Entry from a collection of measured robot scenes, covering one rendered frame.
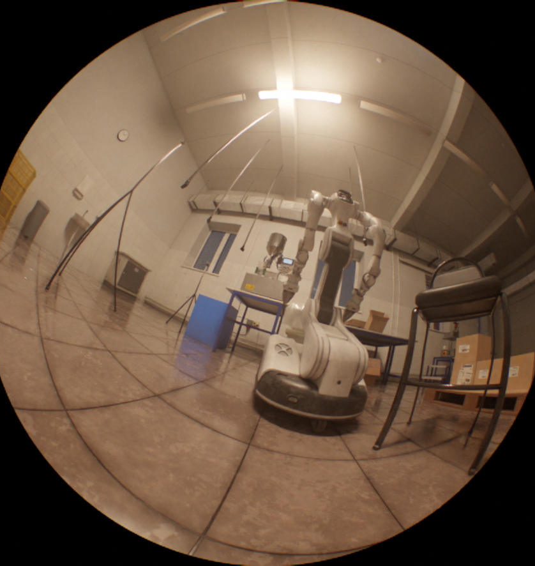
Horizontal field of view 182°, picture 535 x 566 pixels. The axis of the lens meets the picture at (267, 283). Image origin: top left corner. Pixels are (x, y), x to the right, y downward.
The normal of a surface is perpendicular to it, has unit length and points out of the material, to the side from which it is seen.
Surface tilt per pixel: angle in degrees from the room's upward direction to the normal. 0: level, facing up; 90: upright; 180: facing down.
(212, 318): 90
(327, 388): 90
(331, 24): 180
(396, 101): 180
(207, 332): 90
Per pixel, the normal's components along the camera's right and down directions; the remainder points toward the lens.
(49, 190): 0.95, 0.25
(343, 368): 0.06, -0.32
